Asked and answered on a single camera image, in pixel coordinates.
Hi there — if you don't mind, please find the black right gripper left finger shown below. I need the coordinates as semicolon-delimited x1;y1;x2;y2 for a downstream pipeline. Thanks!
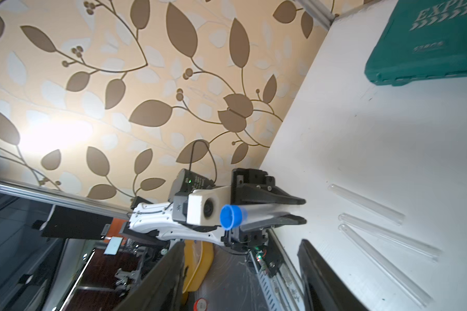
115;242;185;311

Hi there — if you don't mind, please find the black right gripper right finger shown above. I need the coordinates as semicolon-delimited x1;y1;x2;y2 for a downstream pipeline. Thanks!
298;239;367;311

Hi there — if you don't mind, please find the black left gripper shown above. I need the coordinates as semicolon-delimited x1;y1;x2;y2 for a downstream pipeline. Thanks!
221;168;307;249

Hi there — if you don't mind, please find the clear test tube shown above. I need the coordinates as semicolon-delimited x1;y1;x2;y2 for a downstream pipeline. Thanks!
239;203;294;225
328;184;406;225
338;224;433;308
338;213;442;262

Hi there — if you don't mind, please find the blue stopper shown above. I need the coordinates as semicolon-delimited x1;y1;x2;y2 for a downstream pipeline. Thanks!
219;205;247;231

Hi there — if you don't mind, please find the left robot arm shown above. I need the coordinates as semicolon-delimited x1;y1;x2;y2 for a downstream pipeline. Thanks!
128;168;307;253

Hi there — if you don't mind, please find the green plastic tool case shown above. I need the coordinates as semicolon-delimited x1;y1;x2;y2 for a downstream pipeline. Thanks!
365;0;467;86

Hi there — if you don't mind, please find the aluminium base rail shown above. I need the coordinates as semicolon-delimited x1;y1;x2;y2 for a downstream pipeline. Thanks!
249;229;305;310

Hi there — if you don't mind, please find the aluminium frame post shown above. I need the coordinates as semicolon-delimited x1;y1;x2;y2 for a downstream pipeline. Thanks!
297;0;335;31

